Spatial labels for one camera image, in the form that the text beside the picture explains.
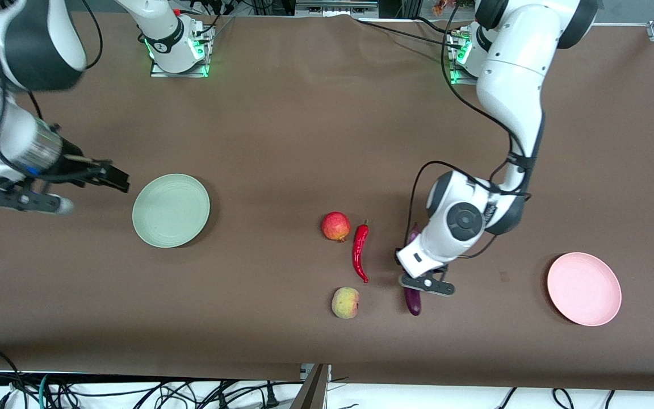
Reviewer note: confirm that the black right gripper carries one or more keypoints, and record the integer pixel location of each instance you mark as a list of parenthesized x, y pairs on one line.
[(72, 165)]

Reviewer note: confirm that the brown paper table cover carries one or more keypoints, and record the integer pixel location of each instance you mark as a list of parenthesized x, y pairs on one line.
[(304, 142)]

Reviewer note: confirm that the pink round plate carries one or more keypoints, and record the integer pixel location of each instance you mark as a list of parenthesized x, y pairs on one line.
[(584, 288)]

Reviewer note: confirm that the red chili pepper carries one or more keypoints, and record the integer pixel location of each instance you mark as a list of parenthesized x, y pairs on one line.
[(359, 250)]

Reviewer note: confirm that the pale green round plate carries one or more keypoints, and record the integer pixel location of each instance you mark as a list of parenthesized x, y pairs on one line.
[(171, 210)]

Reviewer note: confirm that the grey metal beam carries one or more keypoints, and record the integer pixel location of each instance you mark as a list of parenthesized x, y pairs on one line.
[(313, 392)]

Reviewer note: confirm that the colourful background items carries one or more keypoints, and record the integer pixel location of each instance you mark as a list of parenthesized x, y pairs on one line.
[(446, 5)]

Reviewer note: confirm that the grey background device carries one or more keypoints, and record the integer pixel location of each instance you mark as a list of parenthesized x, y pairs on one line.
[(335, 8)]

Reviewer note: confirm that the red pomegranate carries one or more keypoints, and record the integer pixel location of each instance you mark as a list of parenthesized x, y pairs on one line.
[(335, 226)]

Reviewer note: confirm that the long purple eggplant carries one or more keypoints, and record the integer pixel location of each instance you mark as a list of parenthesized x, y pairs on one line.
[(413, 302)]

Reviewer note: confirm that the yellow-pink peach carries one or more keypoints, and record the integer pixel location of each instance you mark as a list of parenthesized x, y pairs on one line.
[(345, 303)]

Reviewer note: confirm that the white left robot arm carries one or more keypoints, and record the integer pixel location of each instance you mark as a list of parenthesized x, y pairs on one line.
[(514, 85)]

